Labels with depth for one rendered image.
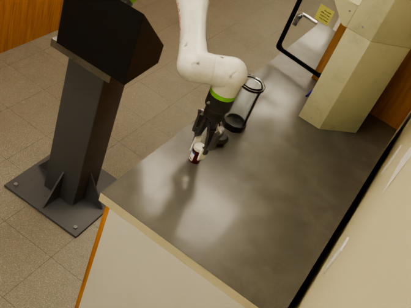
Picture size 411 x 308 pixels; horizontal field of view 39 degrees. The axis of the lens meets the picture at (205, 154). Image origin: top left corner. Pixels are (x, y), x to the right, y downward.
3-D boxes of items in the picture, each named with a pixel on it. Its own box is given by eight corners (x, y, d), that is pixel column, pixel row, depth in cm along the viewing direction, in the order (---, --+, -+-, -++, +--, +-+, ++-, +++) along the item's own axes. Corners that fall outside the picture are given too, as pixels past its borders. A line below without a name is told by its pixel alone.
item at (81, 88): (3, 186, 297) (22, 42, 240) (65, 145, 333) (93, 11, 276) (75, 238, 288) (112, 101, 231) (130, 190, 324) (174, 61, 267)
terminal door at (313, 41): (323, 81, 279) (363, 10, 253) (274, 47, 288) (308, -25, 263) (324, 80, 279) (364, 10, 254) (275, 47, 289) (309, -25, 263)
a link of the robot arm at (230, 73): (254, 73, 183) (249, 54, 191) (218, 65, 179) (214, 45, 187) (240, 106, 192) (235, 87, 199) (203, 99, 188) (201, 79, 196)
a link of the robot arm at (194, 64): (213, -8, 200) (203, 16, 208) (181, -15, 197) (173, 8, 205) (216, 69, 179) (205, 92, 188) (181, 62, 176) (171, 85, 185)
